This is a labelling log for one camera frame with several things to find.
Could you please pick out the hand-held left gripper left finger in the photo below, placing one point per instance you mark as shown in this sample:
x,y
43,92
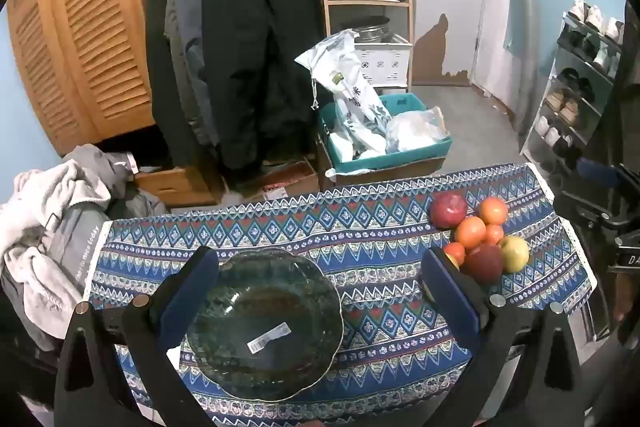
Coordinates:
x,y
186,302

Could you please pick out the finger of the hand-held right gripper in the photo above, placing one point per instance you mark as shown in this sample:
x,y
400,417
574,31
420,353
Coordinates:
x,y
590,209
597,172

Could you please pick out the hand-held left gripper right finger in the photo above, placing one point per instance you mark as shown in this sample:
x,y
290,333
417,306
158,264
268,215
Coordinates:
x,y
450,302

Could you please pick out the yellow-green apple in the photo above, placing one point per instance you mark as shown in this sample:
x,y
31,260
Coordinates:
x,y
515,253
453,262

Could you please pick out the dark red apple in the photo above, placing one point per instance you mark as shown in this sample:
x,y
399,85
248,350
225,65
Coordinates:
x,y
482,264

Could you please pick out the small orange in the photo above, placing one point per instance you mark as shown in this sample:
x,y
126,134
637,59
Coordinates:
x,y
454,251
495,235

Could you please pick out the large orange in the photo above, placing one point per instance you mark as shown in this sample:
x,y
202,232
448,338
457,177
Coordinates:
x,y
492,210
470,232

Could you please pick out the dark glass bowl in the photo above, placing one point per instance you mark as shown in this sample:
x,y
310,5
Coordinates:
x,y
270,297

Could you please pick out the bright red apple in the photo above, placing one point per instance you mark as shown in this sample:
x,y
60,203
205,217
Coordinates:
x,y
449,210

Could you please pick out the group of shoes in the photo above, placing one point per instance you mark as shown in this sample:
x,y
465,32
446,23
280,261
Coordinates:
x,y
570,107

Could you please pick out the blue patterned tablecloth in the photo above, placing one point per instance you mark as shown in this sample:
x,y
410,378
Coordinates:
x,y
380,227

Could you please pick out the metal shoe rack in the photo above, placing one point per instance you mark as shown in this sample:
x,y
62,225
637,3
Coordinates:
x,y
555,67

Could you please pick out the wooden drawer box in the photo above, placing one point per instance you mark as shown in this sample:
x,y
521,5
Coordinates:
x,y
170,184

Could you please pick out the grey printed bag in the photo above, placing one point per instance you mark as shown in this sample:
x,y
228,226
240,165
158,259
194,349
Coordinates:
x,y
75,242

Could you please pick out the teal box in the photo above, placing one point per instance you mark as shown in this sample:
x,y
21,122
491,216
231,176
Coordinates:
x,y
400,159

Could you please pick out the red printed cardboard box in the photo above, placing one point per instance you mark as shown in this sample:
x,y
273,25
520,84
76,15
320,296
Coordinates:
x,y
290,182

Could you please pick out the grey hoodie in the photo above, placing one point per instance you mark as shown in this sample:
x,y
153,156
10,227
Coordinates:
x,y
100,167

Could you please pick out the clear plastic bag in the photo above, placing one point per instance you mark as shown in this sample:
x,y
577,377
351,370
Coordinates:
x,y
417,129

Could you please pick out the light grey blanket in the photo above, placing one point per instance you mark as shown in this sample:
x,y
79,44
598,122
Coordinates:
x,y
30,207

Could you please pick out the white door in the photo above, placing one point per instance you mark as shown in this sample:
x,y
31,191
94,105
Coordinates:
x,y
497,7

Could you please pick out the dark jacket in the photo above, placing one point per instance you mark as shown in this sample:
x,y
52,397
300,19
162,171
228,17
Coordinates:
x,y
160,82

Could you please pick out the white plastic basket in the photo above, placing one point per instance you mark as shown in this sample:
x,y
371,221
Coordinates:
x,y
385,64

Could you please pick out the white printed rice bag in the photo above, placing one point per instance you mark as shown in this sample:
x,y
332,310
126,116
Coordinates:
x,y
345,77

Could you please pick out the metal basin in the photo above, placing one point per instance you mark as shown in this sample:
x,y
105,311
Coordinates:
x,y
374,29

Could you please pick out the black coat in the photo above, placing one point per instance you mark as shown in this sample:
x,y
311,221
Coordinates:
x,y
260,32

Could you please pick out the wooden louvered wardrobe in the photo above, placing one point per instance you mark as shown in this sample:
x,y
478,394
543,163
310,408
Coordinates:
x,y
75,32

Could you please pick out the grey-blue jacket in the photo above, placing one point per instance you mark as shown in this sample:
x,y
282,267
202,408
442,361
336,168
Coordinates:
x,y
185,7

